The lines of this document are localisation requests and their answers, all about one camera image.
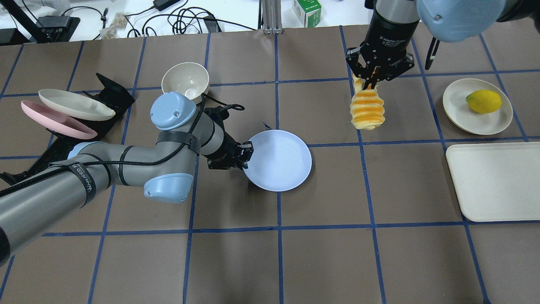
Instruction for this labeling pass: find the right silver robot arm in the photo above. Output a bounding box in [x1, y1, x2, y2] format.
[346, 0, 539, 89]

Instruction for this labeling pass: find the black power adapter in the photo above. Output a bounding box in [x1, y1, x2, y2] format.
[152, 0, 180, 11]

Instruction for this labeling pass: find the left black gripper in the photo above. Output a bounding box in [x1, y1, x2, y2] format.
[206, 133, 254, 171]

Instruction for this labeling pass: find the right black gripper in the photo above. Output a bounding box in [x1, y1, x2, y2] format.
[346, 8, 416, 90]

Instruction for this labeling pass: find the cream plate in rack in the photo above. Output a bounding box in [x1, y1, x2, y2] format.
[38, 89, 116, 121]

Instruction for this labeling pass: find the cream bowl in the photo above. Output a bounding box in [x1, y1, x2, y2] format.
[161, 62, 210, 105]

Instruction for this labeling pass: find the green white carton box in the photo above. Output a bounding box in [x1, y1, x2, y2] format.
[292, 0, 322, 28]

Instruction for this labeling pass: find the white rectangular tray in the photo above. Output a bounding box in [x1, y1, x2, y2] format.
[445, 142, 540, 223]

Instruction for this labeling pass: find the pink plate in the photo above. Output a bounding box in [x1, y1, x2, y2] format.
[21, 100, 97, 140]

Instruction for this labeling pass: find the blue plate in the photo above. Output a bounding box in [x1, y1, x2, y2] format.
[244, 130, 312, 192]

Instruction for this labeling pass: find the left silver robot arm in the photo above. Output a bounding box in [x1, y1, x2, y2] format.
[0, 92, 254, 264]

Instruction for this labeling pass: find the cream round plate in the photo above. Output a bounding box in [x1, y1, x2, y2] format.
[443, 78, 513, 136]

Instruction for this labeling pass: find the black plate rack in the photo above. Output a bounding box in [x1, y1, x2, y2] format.
[1, 73, 135, 185]

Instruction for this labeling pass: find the yellow lemon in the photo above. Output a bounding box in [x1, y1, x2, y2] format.
[465, 89, 502, 114]

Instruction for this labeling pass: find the aluminium frame post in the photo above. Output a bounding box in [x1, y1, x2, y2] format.
[258, 0, 283, 35]

